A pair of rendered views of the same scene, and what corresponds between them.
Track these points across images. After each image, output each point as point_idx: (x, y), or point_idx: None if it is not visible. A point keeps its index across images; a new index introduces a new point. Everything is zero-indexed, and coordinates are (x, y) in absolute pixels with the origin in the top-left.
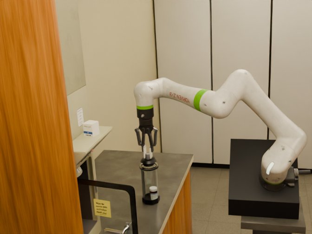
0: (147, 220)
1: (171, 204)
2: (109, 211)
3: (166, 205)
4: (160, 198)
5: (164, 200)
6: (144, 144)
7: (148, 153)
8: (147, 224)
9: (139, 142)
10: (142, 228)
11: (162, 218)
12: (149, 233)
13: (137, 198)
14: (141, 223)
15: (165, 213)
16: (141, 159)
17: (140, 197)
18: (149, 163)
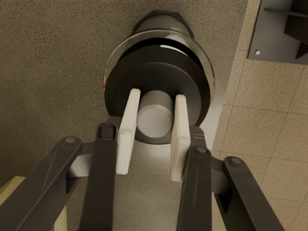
0: (167, 145)
1: (232, 63)
2: None
3: (217, 72)
4: (194, 25)
5: (207, 38)
6: (117, 136)
7: (158, 128)
8: (170, 162)
9: (73, 190)
10: (161, 175)
11: (207, 136)
12: (179, 192)
13: (110, 25)
14: (155, 157)
15: (216, 112)
16: (113, 111)
17: (122, 18)
18: (168, 143)
